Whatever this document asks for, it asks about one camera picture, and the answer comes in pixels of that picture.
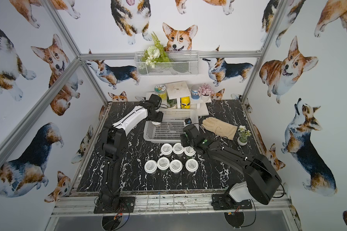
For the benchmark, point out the yellow jar on shelf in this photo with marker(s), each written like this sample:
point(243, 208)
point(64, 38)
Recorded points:
point(185, 103)

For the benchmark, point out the small green plant under shelf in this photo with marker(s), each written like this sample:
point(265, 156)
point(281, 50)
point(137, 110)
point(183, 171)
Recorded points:
point(172, 103)

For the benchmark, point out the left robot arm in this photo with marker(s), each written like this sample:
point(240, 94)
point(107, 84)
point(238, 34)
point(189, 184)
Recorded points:
point(114, 143)

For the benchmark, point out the white plastic perforated basket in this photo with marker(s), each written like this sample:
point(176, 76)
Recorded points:
point(171, 127)

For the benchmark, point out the blue white small jar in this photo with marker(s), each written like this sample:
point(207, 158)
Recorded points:
point(195, 95)

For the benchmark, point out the green fern white flower bouquet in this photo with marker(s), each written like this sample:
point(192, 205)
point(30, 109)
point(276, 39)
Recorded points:
point(155, 54)

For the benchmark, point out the white stepped display shelf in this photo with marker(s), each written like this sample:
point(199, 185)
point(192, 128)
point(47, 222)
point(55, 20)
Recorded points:
point(177, 90)

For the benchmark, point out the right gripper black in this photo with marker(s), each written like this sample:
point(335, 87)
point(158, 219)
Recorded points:
point(187, 139)

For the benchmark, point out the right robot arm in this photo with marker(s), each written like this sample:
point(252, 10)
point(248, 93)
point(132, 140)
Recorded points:
point(261, 180)

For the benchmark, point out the white wire wall basket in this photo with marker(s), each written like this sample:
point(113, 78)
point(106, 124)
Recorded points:
point(181, 64)

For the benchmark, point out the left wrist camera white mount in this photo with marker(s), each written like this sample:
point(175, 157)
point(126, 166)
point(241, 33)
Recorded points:
point(155, 100)

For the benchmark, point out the small potted white flower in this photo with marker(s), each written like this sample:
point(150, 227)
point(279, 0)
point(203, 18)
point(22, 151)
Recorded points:
point(244, 134)

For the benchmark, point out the beige work glove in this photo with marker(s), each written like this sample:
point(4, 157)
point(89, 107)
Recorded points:
point(219, 127)

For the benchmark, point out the pink flower pot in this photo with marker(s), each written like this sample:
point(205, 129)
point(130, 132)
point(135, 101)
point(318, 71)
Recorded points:
point(205, 91)

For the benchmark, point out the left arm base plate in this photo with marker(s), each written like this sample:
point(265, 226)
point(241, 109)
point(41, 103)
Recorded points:
point(115, 205)

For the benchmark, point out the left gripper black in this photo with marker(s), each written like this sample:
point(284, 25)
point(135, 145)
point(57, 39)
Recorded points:
point(156, 116)

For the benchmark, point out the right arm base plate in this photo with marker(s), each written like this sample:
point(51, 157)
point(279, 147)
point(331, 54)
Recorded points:
point(225, 202)

